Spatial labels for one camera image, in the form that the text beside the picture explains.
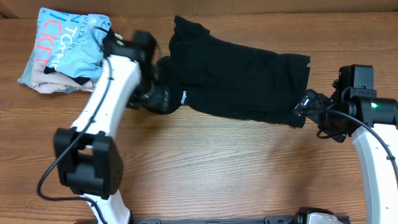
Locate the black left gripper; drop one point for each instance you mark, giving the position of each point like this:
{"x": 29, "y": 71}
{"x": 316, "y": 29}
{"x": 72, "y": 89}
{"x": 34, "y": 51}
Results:
{"x": 158, "y": 98}

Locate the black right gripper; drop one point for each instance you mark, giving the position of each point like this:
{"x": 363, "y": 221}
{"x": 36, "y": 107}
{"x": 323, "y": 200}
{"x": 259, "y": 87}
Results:
{"x": 313, "y": 104}

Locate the black t-shirt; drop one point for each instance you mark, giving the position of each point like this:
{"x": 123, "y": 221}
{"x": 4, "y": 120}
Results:
{"x": 224, "y": 79}

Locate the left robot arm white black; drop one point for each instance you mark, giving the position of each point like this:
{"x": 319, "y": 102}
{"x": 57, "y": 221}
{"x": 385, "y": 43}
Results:
{"x": 87, "y": 158}

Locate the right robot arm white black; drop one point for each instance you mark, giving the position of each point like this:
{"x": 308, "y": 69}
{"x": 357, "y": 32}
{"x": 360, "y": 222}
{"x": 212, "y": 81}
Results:
{"x": 355, "y": 111}

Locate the light blue printed t-shirt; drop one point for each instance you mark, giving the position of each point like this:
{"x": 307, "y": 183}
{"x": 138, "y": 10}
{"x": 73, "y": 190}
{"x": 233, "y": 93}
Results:
{"x": 56, "y": 22}

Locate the beige folded garment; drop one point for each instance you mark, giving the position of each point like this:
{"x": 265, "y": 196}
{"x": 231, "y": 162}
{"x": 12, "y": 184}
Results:
{"x": 56, "y": 82}

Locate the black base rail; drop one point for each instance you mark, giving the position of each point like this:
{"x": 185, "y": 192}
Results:
{"x": 281, "y": 219}

